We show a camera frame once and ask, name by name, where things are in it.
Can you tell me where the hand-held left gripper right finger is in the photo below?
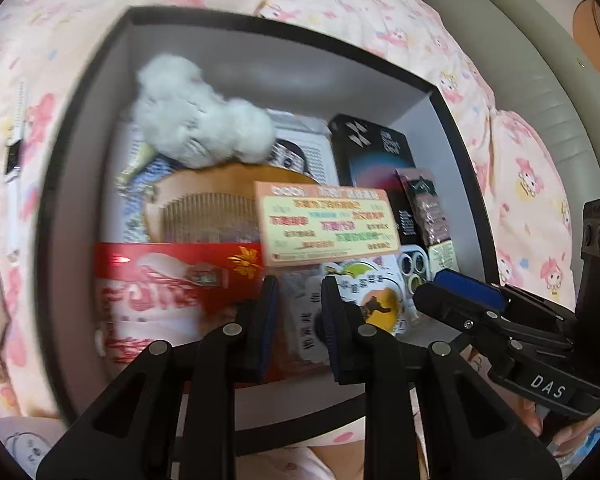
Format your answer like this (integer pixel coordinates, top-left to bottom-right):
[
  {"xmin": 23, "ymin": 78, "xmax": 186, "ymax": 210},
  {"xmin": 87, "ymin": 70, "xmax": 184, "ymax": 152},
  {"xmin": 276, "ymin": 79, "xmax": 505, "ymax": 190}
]
[{"xmin": 320, "ymin": 275, "xmax": 561, "ymax": 480}]

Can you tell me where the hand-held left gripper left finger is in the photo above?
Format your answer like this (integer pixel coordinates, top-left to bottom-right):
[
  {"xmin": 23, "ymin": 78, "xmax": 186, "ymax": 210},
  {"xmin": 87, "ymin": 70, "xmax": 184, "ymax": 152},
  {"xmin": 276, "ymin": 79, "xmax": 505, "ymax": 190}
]
[{"xmin": 36, "ymin": 275, "xmax": 281, "ymax": 480}]

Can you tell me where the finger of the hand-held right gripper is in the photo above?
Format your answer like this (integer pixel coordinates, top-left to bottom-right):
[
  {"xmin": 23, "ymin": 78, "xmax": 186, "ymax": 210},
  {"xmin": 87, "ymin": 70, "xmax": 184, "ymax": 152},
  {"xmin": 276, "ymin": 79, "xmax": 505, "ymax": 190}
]
[
  {"xmin": 412, "ymin": 282, "xmax": 566, "ymax": 371},
  {"xmin": 432, "ymin": 267, "xmax": 576, "ymax": 341}
]

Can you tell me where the white text printed packet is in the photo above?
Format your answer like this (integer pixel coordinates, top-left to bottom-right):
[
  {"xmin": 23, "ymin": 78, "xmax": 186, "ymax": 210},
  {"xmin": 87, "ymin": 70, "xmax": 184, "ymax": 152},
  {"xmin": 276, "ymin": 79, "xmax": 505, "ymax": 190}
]
[{"xmin": 275, "ymin": 270, "xmax": 331, "ymax": 366}]

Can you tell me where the brown green snack packet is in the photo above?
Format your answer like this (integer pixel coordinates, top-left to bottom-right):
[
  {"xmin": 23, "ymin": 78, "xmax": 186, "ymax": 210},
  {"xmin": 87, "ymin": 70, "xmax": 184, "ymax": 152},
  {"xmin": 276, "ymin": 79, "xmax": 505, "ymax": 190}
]
[{"xmin": 395, "ymin": 167, "xmax": 461, "ymax": 273}]

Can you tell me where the black purple phone case box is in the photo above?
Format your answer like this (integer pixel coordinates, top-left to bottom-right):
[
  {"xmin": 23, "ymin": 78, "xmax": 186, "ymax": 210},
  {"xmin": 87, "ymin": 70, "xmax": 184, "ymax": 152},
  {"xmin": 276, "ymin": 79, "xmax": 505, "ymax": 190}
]
[{"xmin": 327, "ymin": 114, "xmax": 423, "ymax": 251}]

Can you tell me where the black cardboard box container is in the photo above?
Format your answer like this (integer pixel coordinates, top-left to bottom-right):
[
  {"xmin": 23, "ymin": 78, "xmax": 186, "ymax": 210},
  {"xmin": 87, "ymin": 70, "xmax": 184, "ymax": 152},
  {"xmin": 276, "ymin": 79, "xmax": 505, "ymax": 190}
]
[{"xmin": 32, "ymin": 6, "xmax": 501, "ymax": 428}]

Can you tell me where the white smart watch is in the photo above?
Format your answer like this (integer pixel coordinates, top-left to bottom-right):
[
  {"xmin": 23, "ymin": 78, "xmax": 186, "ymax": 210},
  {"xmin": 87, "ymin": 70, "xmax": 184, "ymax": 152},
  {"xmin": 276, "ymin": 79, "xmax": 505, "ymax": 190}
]
[{"xmin": 4, "ymin": 77, "xmax": 31, "ymax": 266}]

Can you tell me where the person's right hand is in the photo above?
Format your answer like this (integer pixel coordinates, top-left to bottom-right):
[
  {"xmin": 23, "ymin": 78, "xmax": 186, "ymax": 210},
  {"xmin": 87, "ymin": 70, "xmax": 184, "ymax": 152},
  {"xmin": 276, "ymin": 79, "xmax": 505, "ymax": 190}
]
[{"xmin": 525, "ymin": 410, "xmax": 600, "ymax": 456}]

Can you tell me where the white phone case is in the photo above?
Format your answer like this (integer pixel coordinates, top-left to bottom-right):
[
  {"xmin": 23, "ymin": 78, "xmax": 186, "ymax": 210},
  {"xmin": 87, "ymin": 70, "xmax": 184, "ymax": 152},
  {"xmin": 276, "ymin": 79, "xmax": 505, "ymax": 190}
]
[{"xmin": 397, "ymin": 245, "xmax": 433, "ymax": 296}]

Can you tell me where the white cartoon sticker packet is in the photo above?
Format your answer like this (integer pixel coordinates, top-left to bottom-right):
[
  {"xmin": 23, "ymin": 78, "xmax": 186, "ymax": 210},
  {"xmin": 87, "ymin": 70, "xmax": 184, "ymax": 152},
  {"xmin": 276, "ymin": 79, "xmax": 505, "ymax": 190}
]
[{"xmin": 325, "ymin": 255, "xmax": 416, "ymax": 338}]

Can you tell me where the orange printed card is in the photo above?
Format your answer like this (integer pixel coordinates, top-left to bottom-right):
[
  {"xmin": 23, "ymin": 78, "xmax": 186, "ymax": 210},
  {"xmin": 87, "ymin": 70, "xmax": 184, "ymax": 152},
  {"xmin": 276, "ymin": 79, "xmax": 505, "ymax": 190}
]
[{"xmin": 254, "ymin": 180, "xmax": 402, "ymax": 267}]

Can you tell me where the red white snack packet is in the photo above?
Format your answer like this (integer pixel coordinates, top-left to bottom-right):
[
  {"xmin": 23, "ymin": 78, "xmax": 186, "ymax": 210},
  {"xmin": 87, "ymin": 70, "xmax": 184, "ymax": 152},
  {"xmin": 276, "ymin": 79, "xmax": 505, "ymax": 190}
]
[{"xmin": 94, "ymin": 241, "xmax": 281, "ymax": 366}]

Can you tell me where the pink cartoon printed blanket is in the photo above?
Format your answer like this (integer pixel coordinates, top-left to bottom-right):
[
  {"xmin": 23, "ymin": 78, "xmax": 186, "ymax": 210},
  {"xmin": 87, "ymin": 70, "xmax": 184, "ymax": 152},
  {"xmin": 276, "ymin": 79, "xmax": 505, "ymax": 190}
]
[{"xmin": 0, "ymin": 0, "xmax": 581, "ymax": 461}]

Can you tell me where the white printed pyjama garment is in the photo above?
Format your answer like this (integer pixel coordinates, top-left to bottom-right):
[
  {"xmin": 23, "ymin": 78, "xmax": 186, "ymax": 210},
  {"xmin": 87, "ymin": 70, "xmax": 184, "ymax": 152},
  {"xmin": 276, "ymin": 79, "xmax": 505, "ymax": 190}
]
[{"xmin": 0, "ymin": 410, "xmax": 431, "ymax": 480}]

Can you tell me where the wooden comb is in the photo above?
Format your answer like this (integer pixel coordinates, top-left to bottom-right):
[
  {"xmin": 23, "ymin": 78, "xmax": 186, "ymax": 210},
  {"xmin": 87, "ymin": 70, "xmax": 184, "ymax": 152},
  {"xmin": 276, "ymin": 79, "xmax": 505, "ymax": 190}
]
[{"xmin": 142, "ymin": 162, "xmax": 321, "ymax": 246}]

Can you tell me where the blue patterned packet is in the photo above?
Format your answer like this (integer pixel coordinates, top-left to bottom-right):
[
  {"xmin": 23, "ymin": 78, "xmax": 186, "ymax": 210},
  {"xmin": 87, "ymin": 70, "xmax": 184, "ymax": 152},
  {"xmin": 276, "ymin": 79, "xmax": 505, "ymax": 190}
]
[{"xmin": 117, "ymin": 157, "xmax": 181, "ymax": 243}]

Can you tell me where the gold hair clip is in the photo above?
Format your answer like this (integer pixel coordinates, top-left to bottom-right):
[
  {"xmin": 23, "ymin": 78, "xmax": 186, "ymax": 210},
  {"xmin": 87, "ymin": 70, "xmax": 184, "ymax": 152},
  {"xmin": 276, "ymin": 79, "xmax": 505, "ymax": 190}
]
[{"xmin": 115, "ymin": 142, "xmax": 158, "ymax": 191}]

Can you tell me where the white fluffy hair scrunchie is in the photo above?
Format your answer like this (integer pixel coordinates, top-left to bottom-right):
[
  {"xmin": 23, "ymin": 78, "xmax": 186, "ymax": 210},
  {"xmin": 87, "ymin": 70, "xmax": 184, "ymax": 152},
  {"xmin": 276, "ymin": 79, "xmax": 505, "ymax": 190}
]
[{"xmin": 130, "ymin": 55, "xmax": 278, "ymax": 168}]

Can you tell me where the grey leather chair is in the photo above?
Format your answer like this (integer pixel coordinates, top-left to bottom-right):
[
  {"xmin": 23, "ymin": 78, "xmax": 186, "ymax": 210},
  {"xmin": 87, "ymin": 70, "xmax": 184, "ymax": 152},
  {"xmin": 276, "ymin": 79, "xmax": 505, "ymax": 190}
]
[{"xmin": 410, "ymin": 0, "xmax": 600, "ymax": 211}]

